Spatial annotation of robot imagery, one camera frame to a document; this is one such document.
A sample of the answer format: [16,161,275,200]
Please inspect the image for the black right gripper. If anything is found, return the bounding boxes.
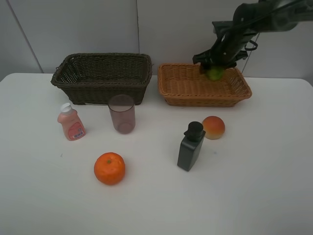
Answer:
[192,21,248,74]

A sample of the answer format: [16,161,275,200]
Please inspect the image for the green lime fruit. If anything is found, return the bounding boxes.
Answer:
[205,66,225,81]

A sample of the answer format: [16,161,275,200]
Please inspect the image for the red yellow peach fruit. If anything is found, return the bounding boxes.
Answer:
[202,116,225,140]

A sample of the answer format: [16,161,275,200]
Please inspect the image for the dark green pump bottle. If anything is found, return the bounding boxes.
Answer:
[177,121,206,171]

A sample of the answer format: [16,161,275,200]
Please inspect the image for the translucent purple plastic cup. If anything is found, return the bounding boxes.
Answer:
[108,94,135,134]

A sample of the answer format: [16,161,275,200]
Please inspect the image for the orange mandarin fruit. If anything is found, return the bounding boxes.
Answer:
[94,152,126,186]

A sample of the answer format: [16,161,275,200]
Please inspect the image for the pink bottle white cap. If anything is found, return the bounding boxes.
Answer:
[57,103,86,141]

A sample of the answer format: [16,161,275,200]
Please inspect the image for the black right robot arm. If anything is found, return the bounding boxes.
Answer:
[192,0,313,73]

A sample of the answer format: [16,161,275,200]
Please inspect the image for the light brown wicker basket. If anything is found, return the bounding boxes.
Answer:
[157,63,252,107]

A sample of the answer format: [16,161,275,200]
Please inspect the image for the dark brown wicker basket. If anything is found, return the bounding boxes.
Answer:
[51,53,152,105]

